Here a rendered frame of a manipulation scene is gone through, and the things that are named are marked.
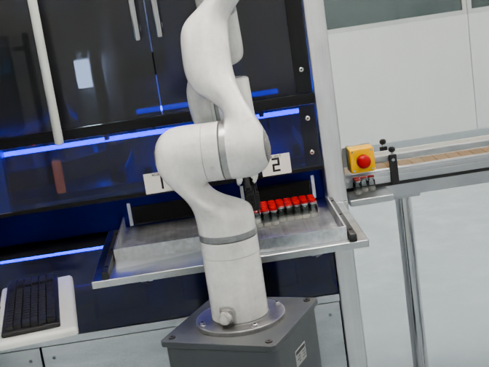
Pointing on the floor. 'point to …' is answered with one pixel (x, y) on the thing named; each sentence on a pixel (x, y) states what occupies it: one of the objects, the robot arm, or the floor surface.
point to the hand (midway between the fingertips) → (252, 201)
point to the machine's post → (333, 172)
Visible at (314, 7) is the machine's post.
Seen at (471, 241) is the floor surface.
